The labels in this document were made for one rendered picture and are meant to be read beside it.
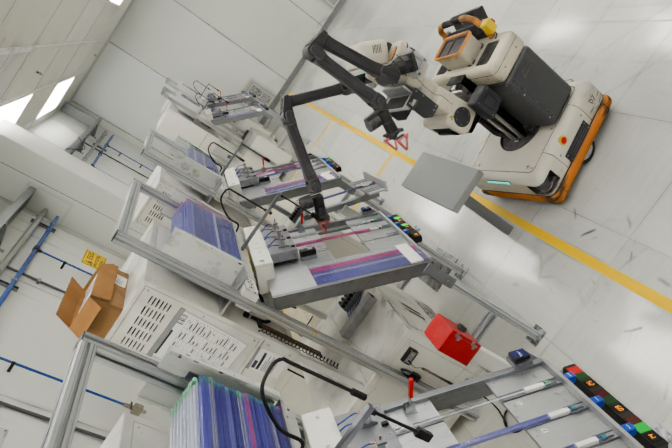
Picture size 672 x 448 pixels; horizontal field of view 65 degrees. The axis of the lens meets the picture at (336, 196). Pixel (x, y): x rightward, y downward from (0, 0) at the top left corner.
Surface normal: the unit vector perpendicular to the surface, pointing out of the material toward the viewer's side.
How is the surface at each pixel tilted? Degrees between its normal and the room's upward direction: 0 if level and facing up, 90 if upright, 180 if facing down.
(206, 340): 92
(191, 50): 90
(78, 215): 90
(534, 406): 47
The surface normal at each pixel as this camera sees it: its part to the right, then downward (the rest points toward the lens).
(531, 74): 0.40, 0.07
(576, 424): -0.12, -0.94
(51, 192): 0.27, 0.29
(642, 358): -0.78, -0.50
